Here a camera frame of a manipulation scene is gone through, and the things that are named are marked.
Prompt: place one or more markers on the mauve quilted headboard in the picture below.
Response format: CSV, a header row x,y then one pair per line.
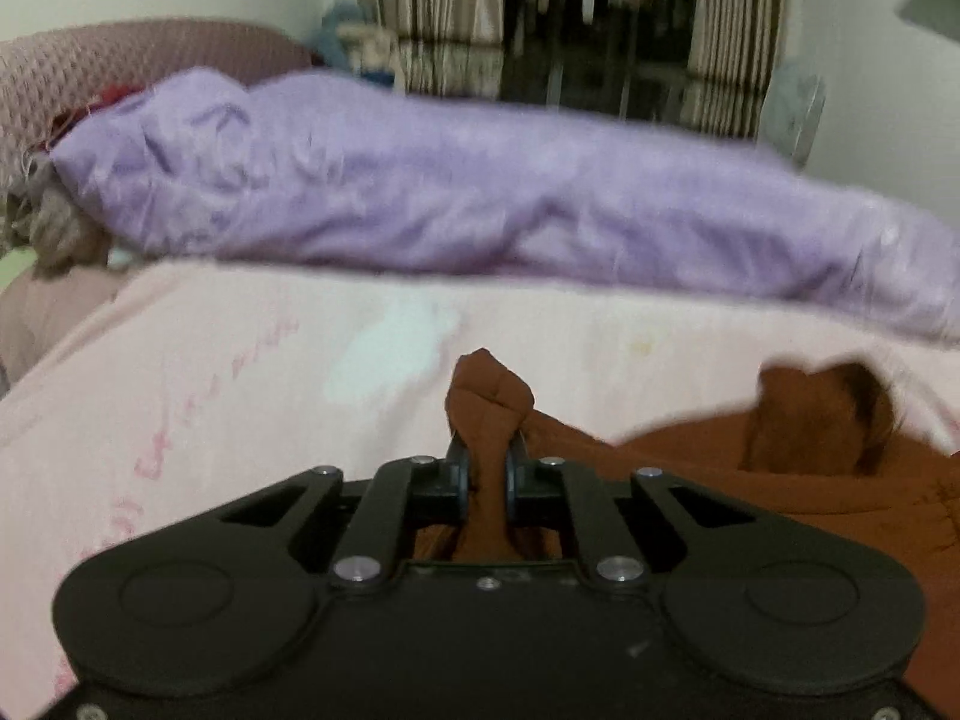
x,y
46,73

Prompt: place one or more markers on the brown padded jacket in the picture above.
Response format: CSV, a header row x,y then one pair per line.
x,y
819,447

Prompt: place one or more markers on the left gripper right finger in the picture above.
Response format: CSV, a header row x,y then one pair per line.
x,y
766,600

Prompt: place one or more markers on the covered standing fan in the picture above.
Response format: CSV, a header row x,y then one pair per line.
x,y
791,112

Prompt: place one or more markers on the beige striped curtain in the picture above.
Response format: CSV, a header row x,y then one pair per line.
x,y
447,48
733,53

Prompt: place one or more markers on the right beige striped curtain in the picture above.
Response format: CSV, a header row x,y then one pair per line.
x,y
733,53

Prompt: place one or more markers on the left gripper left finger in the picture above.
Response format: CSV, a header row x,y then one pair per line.
x,y
202,605

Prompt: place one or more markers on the blue and white plush pile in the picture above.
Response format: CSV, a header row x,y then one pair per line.
x,y
352,41

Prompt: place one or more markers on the purple duvet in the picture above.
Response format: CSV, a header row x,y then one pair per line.
x,y
317,168

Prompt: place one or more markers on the left beige striped curtain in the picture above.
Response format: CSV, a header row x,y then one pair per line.
x,y
447,48

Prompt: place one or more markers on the pile of clothes by headboard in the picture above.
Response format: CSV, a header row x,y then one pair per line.
x,y
38,213

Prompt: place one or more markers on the pink bed sheet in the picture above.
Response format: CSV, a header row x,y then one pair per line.
x,y
201,383

